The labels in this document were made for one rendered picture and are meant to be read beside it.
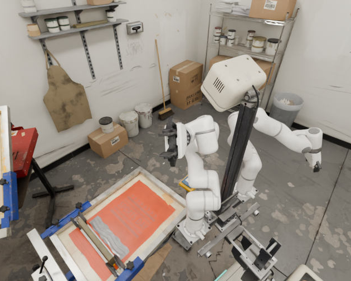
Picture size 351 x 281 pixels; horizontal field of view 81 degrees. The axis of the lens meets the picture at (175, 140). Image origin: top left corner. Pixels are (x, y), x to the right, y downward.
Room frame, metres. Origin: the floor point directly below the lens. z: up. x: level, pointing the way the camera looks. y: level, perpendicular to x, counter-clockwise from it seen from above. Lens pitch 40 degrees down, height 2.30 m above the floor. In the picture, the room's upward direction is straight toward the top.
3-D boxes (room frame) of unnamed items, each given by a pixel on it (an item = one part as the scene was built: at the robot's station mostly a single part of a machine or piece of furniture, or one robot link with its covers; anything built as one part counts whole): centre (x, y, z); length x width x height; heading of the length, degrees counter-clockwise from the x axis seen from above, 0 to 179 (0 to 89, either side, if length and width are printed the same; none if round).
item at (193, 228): (0.58, -0.12, 1.21); 0.16 x 0.13 x 0.15; 37
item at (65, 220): (0.73, 0.72, 0.98); 0.30 x 0.05 x 0.07; 138
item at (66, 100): (2.44, 1.44, 1.06); 0.53 x 0.07 x 1.05; 138
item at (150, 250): (0.73, 0.35, 0.97); 0.79 x 0.58 x 0.04; 138
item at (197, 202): (0.60, -0.12, 1.37); 0.13 x 0.10 x 0.16; 90
